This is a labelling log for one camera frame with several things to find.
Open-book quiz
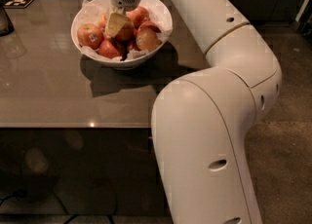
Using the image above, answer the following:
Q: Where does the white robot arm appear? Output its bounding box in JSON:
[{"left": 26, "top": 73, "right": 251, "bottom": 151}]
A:
[{"left": 110, "top": 0, "right": 282, "bottom": 224}]

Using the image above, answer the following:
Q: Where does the back left red apple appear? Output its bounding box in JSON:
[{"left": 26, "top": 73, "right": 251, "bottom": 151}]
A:
[{"left": 97, "top": 14, "right": 107, "bottom": 29}]

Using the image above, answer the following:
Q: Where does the back right red apple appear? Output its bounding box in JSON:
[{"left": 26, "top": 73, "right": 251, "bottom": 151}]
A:
[{"left": 126, "top": 6, "right": 150, "bottom": 28}]

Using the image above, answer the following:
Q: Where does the left red apple with sticker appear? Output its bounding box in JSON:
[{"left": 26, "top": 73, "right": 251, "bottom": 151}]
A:
[{"left": 77, "top": 23, "right": 104, "bottom": 50}]

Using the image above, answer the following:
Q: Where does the red apple behind right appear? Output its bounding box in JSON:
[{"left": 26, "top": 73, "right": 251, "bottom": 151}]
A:
[{"left": 138, "top": 20, "right": 161, "bottom": 33}]

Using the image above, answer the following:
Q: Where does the right yellow-red apple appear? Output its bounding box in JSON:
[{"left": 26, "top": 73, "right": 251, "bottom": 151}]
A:
[{"left": 136, "top": 27, "right": 162, "bottom": 52}]

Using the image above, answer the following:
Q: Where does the white bowl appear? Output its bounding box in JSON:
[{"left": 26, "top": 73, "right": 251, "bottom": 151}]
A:
[{"left": 71, "top": 0, "right": 173, "bottom": 70}]

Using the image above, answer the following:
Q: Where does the dark object at left edge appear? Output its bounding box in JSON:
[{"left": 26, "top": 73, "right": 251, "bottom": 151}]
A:
[{"left": 0, "top": 5, "right": 15, "bottom": 36}]

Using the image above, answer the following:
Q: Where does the dark glass table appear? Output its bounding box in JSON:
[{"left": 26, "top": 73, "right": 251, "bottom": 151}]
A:
[{"left": 0, "top": 0, "right": 206, "bottom": 215}]

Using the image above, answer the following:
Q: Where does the black floor cable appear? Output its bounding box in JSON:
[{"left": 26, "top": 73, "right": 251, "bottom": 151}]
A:
[{"left": 0, "top": 188, "right": 115, "bottom": 224}]

